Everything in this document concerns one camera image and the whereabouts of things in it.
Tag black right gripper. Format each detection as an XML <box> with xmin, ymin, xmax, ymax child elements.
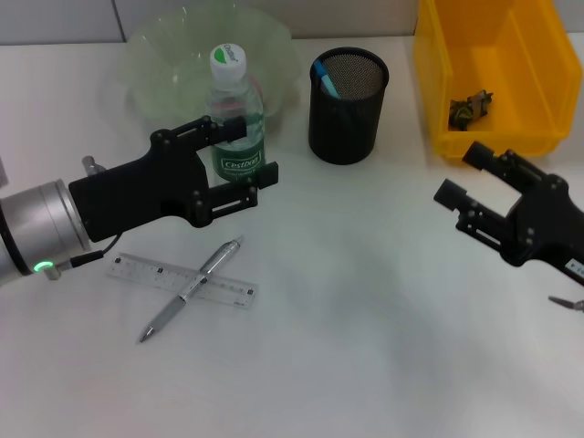
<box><xmin>433</xmin><ymin>141</ymin><xmax>584</xmax><ymax>288</ymax></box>

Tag clear green-label water bottle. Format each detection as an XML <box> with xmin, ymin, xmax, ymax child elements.
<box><xmin>204</xmin><ymin>41</ymin><xmax>267</xmax><ymax>184</ymax></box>

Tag translucent green fruit plate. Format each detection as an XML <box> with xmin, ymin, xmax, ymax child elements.
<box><xmin>102</xmin><ymin>0</ymin><xmax>302</xmax><ymax>139</ymax></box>

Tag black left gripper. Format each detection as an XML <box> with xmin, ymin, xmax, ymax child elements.
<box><xmin>68</xmin><ymin>115</ymin><xmax>280</xmax><ymax>244</ymax></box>

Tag silver pen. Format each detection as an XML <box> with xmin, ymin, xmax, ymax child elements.
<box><xmin>137</xmin><ymin>234</ymin><xmax>245</xmax><ymax>345</ymax></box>

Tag green plastic wrapper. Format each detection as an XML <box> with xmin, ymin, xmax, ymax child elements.
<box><xmin>448</xmin><ymin>90</ymin><xmax>495</xmax><ymax>132</ymax></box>

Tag yellow plastic bin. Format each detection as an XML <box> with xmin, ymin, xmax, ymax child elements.
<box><xmin>412</xmin><ymin>0</ymin><xmax>584</xmax><ymax>161</ymax></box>

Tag clear plastic ruler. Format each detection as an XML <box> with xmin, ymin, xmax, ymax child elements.
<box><xmin>106</xmin><ymin>251</ymin><xmax>258</xmax><ymax>312</ymax></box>

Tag blue scissors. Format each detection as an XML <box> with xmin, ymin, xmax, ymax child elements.
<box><xmin>313</xmin><ymin>59</ymin><xmax>341</xmax><ymax>99</ymax></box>

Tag silver left wrist stud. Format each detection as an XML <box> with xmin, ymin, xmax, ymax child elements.
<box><xmin>80</xmin><ymin>155</ymin><xmax>108</xmax><ymax>177</ymax></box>

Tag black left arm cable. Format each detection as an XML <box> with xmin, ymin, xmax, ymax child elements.
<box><xmin>35</xmin><ymin>232</ymin><xmax>122</xmax><ymax>280</ymax></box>

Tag black mesh pen holder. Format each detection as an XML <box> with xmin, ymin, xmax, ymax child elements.
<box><xmin>308</xmin><ymin>47</ymin><xmax>391</xmax><ymax>166</ymax></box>

